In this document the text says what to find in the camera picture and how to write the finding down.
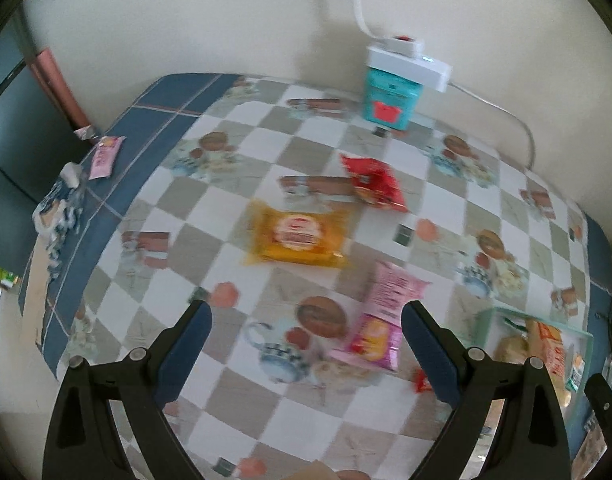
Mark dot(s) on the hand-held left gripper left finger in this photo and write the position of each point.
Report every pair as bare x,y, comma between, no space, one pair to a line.
183,350

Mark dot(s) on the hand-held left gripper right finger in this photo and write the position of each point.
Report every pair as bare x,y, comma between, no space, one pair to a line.
431,355

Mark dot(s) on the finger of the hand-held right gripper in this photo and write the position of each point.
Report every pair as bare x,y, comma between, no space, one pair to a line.
606,402

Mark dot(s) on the green and white snack packet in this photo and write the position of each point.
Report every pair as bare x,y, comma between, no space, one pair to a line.
576,372

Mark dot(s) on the pink snack packet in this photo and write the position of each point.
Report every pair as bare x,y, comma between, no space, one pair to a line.
386,300

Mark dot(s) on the white tray with teal rim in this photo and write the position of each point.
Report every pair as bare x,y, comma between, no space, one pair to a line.
501,320

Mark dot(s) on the orange clear snack packet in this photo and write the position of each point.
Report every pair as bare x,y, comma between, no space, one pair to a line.
548,347

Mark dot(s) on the small red candy packet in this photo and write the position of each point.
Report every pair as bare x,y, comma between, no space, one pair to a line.
423,382

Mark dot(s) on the cookie in clear wrapper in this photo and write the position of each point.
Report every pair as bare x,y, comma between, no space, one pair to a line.
511,350

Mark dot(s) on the checkered printed tablecloth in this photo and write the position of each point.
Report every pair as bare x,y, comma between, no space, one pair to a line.
225,200

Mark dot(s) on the yellow snack packet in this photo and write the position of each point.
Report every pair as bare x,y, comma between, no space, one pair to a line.
298,232

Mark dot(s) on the red snack packet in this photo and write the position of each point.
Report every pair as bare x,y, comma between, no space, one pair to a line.
373,180

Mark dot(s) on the blue and white cloth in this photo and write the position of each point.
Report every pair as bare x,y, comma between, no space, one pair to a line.
55,215

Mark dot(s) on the green printed bag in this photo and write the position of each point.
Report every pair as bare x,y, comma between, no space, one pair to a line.
0,275

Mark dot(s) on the white crumpled wrapper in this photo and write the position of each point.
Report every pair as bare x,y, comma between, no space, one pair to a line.
71,175

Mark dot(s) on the small pink packet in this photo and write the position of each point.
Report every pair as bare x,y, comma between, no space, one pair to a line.
103,157

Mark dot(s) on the crumpled foil wrapper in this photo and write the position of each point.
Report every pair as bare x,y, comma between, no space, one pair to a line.
85,132

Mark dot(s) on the teal printed box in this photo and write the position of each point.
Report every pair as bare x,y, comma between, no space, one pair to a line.
391,102

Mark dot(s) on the dark cabinet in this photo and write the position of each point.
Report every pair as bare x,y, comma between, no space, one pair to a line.
15,150

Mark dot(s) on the brown wooden strip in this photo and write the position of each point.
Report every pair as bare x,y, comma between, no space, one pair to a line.
60,90

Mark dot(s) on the white flat device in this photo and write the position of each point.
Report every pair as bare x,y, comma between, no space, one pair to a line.
411,67

